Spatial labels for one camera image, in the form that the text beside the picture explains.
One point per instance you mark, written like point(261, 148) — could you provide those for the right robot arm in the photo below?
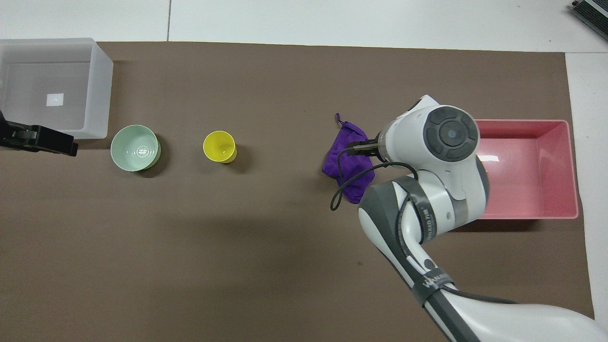
point(441, 199)

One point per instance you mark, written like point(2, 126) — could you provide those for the translucent white plastic box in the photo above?
point(47, 85)

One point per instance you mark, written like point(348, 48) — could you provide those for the purple cloth pouch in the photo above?
point(346, 164)

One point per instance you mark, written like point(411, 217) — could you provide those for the yellow plastic cup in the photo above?
point(219, 146)

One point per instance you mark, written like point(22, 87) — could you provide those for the light green bowl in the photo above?
point(134, 148)

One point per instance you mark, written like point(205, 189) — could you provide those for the pink plastic tray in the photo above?
point(532, 171)

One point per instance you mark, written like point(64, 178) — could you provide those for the grey metal device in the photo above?
point(593, 10)

